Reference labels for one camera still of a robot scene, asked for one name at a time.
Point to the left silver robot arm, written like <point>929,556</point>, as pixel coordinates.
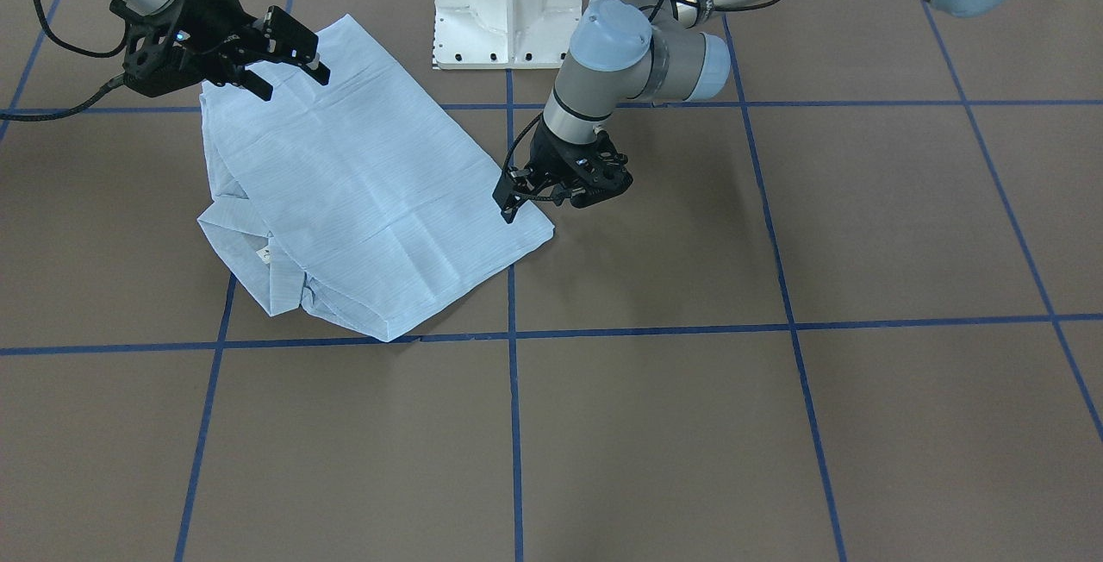
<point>627,50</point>

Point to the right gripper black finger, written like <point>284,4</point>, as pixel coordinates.
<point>279,38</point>

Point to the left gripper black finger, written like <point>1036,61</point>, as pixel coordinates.
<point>515,187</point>

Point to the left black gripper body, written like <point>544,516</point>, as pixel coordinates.
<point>545,148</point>

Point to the white mast base plate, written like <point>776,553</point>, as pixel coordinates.
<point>503,34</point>

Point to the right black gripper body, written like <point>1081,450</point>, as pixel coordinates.
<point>209,14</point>

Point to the light blue button shirt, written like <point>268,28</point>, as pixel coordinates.
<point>360,201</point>

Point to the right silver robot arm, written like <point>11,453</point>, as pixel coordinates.
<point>174,44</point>

